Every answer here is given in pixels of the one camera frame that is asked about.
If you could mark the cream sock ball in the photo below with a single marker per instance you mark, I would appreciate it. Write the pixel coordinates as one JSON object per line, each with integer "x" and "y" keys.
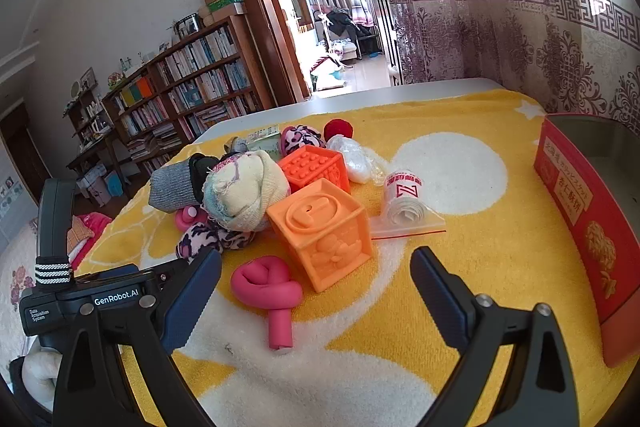
{"x": 250, "y": 197}

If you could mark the clear zip bag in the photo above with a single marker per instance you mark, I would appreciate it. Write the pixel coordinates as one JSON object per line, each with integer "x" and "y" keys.
{"x": 425, "y": 227}

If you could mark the red pompom ball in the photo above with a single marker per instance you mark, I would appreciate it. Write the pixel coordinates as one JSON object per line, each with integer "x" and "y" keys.
{"x": 339, "y": 129}

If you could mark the person's left hand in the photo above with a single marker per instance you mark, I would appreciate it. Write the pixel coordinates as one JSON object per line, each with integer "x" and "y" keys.
{"x": 39, "y": 379}

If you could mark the dark clothes on chair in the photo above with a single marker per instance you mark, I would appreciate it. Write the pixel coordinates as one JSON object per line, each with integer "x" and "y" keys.
{"x": 345, "y": 24}

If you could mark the pink leopard sock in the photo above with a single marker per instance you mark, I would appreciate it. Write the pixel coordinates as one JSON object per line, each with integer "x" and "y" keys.
{"x": 300, "y": 138}
{"x": 197, "y": 244}

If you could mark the grey sock ball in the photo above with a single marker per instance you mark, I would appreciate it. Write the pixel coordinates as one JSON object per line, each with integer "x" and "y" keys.
{"x": 235, "y": 146}

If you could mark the floral bedsheet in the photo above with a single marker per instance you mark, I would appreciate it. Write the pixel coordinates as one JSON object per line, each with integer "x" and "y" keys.
{"x": 15, "y": 287}

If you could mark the patterned lace curtain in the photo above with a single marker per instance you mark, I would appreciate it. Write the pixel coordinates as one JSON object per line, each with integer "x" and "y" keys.
{"x": 500, "y": 32}

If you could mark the red cardboard box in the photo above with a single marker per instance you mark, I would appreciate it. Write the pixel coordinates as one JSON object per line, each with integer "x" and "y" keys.
{"x": 575, "y": 207}

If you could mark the orange studded toy cube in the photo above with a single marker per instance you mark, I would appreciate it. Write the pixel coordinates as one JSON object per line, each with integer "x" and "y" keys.
{"x": 310, "y": 167}

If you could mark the orange embossed toy cube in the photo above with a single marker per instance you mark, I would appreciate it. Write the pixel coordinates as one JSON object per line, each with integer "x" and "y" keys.
{"x": 320, "y": 247}

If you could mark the white plastic bag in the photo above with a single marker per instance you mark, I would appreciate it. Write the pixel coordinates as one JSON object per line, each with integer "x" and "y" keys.
{"x": 355, "y": 159}

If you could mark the small dark wooden shelf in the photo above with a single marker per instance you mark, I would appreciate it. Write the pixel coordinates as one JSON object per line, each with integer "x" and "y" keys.
{"x": 90, "y": 122}

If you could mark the wooden bookshelf with books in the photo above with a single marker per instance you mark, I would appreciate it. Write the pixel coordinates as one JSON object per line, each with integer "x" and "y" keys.
{"x": 200, "y": 72}

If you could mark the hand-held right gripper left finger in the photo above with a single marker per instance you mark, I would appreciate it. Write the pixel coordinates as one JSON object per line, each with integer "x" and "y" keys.
{"x": 192, "y": 302}

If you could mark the black sock ball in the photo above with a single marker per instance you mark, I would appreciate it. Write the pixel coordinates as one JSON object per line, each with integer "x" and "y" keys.
{"x": 202, "y": 169}

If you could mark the yellow white printed towel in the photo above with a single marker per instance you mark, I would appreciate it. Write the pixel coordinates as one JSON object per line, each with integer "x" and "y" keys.
{"x": 500, "y": 257}

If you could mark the pink knotted foam curler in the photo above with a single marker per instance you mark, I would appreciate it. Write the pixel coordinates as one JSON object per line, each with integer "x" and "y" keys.
{"x": 265, "y": 287}

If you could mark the small pink toy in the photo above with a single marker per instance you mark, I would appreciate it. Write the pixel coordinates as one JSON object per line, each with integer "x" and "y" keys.
{"x": 185, "y": 219}

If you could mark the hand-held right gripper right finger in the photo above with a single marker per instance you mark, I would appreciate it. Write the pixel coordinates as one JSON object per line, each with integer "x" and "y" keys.
{"x": 440, "y": 292}

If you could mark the grey striped-cuff sock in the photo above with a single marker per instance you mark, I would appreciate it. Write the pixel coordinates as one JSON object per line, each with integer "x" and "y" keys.
{"x": 172, "y": 187}

